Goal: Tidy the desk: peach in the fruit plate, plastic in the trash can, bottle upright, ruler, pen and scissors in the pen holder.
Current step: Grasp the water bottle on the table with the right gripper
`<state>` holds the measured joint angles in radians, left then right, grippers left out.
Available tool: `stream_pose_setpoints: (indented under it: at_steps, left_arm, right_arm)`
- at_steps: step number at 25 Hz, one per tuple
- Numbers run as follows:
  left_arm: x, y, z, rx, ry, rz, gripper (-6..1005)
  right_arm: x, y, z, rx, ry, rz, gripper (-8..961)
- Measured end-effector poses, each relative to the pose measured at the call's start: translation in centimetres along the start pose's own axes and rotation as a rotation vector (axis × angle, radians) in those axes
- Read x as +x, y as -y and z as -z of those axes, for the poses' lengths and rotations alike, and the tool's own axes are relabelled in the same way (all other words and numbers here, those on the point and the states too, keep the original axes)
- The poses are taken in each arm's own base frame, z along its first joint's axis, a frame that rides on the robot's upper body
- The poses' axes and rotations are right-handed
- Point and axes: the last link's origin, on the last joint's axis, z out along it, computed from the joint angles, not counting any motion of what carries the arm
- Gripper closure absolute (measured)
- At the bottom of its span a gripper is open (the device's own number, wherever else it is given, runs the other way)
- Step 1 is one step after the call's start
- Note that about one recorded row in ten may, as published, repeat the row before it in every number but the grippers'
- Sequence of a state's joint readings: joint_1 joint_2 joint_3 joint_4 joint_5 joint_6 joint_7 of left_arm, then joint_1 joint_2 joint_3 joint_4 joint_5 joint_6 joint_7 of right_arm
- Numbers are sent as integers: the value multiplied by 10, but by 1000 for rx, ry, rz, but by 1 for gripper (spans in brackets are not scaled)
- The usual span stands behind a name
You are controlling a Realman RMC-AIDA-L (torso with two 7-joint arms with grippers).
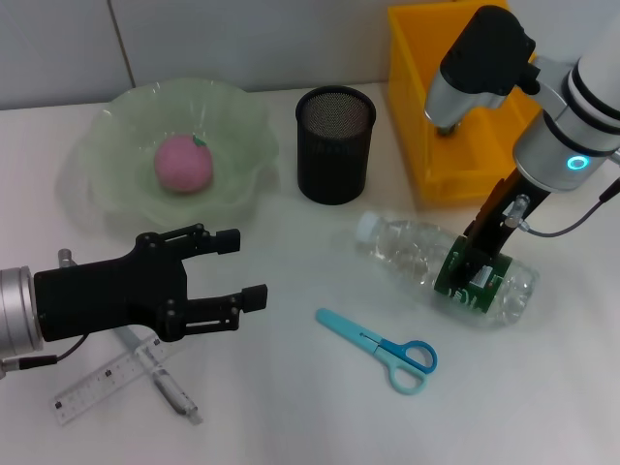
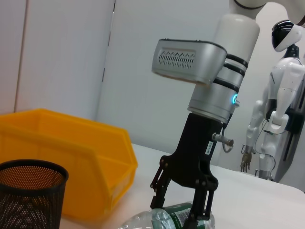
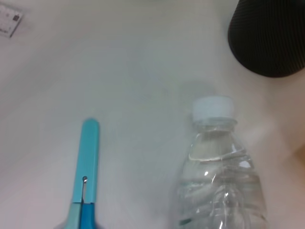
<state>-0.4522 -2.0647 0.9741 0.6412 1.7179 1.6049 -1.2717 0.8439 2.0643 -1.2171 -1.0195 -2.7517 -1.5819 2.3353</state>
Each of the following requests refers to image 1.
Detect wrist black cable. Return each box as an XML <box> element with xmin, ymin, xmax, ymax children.
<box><xmin>503</xmin><ymin>176</ymin><xmax>620</xmax><ymax>239</ymax></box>
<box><xmin>0</xmin><ymin>332</ymin><xmax>89</xmax><ymax>375</ymax></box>

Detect blue scissors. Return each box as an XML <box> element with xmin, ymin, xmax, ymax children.
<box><xmin>315</xmin><ymin>307</ymin><xmax>439</xmax><ymax>396</ymax></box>

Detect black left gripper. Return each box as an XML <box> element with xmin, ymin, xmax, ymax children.
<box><xmin>33</xmin><ymin>223</ymin><xmax>269</xmax><ymax>344</ymax></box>

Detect black mesh pen holder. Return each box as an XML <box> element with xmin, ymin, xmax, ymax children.
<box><xmin>294</xmin><ymin>85</ymin><xmax>379</xmax><ymax>206</ymax></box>

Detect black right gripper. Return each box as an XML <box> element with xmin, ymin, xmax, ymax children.
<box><xmin>451</xmin><ymin>168</ymin><xmax>552</xmax><ymax>292</ymax></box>

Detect green glass fruit plate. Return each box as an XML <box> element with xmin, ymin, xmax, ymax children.
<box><xmin>64</xmin><ymin>77</ymin><xmax>283</xmax><ymax>233</ymax></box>

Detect grey transparent pen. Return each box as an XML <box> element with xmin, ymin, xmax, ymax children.
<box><xmin>114</xmin><ymin>326</ymin><xmax>204</xmax><ymax>427</ymax></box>

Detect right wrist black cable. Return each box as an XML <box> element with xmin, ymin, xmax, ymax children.
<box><xmin>503</xmin><ymin>176</ymin><xmax>620</xmax><ymax>239</ymax></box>

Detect yellow plastic bin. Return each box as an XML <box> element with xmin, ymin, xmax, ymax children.
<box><xmin>387</xmin><ymin>0</ymin><xmax>548</xmax><ymax>203</ymax></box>

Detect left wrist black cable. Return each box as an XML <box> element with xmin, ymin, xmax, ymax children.
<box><xmin>0</xmin><ymin>332</ymin><xmax>89</xmax><ymax>375</ymax></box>

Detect pink toy peach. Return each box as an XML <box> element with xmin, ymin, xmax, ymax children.
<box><xmin>153</xmin><ymin>134</ymin><xmax>215</xmax><ymax>196</ymax></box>

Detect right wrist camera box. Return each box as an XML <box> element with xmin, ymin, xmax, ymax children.
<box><xmin>424</xmin><ymin>5</ymin><xmax>542</xmax><ymax>140</ymax></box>

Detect clear bottle with green label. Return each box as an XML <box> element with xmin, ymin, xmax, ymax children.
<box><xmin>356</xmin><ymin>209</ymin><xmax>541</xmax><ymax>331</ymax></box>

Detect transparent plastic ruler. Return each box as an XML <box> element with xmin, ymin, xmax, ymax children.
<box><xmin>49</xmin><ymin>331</ymin><xmax>176</xmax><ymax>428</ymax></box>

